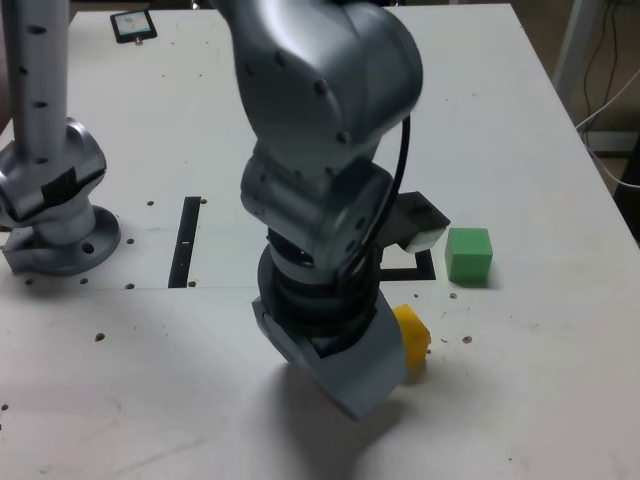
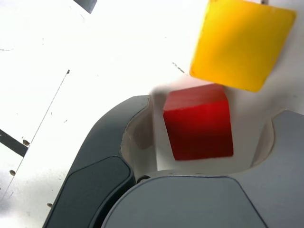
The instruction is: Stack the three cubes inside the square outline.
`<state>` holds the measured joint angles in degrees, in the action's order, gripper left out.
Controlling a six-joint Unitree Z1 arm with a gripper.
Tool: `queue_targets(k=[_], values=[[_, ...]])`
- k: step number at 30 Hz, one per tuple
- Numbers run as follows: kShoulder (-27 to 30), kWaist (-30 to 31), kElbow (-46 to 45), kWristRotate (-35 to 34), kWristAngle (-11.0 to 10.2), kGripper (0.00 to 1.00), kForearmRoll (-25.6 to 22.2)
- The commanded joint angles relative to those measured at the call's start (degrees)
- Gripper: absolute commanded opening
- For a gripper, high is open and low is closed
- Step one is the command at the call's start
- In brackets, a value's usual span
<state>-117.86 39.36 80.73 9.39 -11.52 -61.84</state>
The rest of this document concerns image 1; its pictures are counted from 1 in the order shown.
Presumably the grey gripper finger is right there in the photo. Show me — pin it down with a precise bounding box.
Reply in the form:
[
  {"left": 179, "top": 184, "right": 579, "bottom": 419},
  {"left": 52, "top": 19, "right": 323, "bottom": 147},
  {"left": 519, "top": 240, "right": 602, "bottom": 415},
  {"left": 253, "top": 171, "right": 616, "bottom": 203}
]
[
  {"left": 319, "top": 291, "right": 407, "bottom": 422},
  {"left": 249, "top": 297, "right": 362, "bottom": 421}
]

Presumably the yellow cube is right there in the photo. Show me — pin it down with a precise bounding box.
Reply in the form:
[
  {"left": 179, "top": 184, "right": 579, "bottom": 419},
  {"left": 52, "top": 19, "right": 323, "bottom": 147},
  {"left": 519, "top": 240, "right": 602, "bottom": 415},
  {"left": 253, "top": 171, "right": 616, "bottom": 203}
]
[{"left": 392, "top": 303, "right": 432, "bottom": 385}]

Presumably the green cube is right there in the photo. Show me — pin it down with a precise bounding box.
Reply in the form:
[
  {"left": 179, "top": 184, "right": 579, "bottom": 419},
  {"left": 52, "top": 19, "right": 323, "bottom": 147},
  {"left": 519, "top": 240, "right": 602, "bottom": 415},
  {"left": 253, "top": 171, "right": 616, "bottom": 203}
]
[{"left": 444, "top": 227, "right": 494, "bottom": 287}]

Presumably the black tape square outline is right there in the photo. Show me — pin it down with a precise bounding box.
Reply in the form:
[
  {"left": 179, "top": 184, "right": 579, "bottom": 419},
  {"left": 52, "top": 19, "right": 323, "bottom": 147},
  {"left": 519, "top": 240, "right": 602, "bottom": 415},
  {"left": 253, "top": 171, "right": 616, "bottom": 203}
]
[{"left": 377, "top": 249, "right": 436, "bottom": 283}]

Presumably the black tape strip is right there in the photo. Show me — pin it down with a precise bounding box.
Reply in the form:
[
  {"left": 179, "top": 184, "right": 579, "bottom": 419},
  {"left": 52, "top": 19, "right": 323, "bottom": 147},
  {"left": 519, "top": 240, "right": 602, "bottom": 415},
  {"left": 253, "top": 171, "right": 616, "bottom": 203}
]
[{"left": 168, "top": 196, "right": 201, "bottom": 290}]

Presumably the dark grey box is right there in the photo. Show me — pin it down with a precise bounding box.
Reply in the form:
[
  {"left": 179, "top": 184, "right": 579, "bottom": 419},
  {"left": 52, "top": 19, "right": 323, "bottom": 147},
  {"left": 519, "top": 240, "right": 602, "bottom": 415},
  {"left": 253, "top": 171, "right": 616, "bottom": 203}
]
[{"left": 582, "top": 130, "right": 640, "bottom": 154}]

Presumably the black phone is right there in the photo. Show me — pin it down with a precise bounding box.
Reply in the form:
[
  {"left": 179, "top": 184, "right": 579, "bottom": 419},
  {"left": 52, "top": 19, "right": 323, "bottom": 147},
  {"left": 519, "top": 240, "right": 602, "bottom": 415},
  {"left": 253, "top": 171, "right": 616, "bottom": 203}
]
[{"left": 109, "top": 9, "right": 159, "bottom": 45}]

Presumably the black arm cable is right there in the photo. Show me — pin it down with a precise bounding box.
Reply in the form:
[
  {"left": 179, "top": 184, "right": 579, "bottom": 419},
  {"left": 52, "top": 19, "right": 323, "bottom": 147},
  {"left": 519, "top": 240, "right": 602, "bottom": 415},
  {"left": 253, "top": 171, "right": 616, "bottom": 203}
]
[{"left": 344, "top": 112, "right": 414, "bottom": 281}]

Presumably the white cable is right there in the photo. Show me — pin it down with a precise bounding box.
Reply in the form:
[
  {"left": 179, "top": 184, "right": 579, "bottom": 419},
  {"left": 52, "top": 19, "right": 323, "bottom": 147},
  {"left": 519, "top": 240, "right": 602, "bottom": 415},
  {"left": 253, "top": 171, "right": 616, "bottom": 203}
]
[{"left": 574, "top": 67, "right": 640, "bottom": 190}]

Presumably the thin black cable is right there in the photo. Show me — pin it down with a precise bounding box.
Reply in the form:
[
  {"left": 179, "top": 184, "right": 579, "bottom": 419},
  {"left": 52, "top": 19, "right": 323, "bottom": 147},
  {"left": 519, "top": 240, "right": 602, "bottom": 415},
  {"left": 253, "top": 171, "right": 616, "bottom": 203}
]
[
  {"left": 582, "top": 0, "right": 609, "bottom": 119},
  {"left": 604, "top": 0, "right": 624, "bottom": 109}
]

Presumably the white metal post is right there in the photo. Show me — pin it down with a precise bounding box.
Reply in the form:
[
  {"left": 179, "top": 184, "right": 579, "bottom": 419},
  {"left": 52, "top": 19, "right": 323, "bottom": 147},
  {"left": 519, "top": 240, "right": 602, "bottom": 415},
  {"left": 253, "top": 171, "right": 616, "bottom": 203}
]
[{"left": 552, "top": 0, "right": 609, "bottom": 101}]

